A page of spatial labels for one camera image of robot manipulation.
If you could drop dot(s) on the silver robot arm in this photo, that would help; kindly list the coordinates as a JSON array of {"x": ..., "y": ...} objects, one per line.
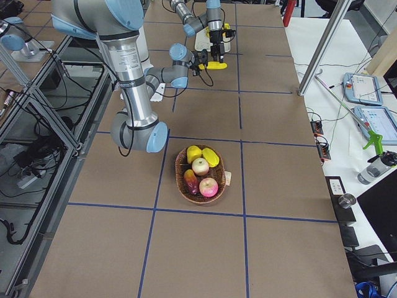
[
  {"x": 211, "y": 18},
  {"x": 116, "y": 24}
]

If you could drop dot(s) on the near teach pendant tablet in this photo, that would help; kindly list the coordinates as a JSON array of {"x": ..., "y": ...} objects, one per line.
[{"x": 380, "y": 120}]

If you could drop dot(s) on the red pink apple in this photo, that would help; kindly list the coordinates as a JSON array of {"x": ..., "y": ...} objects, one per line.
[{"x": 208, "y": 187}]

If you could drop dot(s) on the pale yellow apple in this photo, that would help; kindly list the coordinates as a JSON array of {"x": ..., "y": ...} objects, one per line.
[{"x": 200, "y": 166}]

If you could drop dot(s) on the aluminium frame post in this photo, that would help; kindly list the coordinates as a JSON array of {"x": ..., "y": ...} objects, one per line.
[{"x": 334, "y": 22}]

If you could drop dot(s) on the red cylinder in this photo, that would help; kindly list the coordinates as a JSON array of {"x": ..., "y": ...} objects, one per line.
[{"x": 289, "y": 8}]

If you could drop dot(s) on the clear water bottle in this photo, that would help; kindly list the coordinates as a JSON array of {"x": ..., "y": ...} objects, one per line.
[{"x": 378, "y": 165}]

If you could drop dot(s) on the yellow mango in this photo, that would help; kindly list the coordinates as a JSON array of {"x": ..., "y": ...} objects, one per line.
[{"x": 211, "y": 157}]

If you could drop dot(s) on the black label box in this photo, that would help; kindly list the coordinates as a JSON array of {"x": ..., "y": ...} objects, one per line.
[{"x": 336, "y": 189}]

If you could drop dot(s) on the yellow lemon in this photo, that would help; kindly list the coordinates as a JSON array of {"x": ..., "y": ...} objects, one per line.
[{"x": 193, "y": 152}]

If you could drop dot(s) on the teach pendant tablet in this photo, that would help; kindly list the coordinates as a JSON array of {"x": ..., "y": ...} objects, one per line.
[
  {"x": 380, "y": 120},
  {"x": 362, "y": 89}
]

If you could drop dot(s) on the paper basket tag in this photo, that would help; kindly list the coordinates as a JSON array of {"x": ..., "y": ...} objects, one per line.
[{"x": 228, "y": 176}]

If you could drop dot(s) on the far teach pendant tablet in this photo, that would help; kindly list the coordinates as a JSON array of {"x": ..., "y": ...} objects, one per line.
[{"x": 362, "y": 89}]

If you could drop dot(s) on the brown wicker basket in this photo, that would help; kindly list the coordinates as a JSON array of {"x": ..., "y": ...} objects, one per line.
[{"x": 217, "y": 173}]

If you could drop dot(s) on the grey bear serving tray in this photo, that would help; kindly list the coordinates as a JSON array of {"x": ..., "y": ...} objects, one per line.
[{"x": 202, "y": 41}]

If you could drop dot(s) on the steel cup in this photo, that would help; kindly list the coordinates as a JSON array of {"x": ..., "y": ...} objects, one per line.
[{"x": 347, "y": 200}]

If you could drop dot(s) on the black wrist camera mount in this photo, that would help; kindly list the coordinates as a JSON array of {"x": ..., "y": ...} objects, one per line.
[{"x": 228, "y": 34}]

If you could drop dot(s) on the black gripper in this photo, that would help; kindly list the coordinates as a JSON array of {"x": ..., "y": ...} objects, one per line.
[
  {"x": 215, "y": 36},
  {"x": 195, "y": 63}
]

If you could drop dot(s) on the dark red fruit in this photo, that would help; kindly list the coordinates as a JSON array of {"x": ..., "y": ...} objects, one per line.
[{"x": 191, "y": 182}]

